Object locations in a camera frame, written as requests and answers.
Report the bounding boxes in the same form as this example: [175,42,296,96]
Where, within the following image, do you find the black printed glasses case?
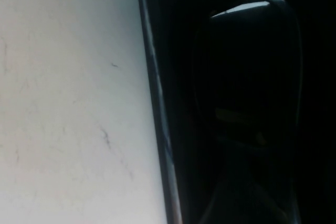
[134,0,336,224]

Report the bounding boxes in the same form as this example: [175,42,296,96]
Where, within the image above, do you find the black framed glasses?
[193,0,304,224]

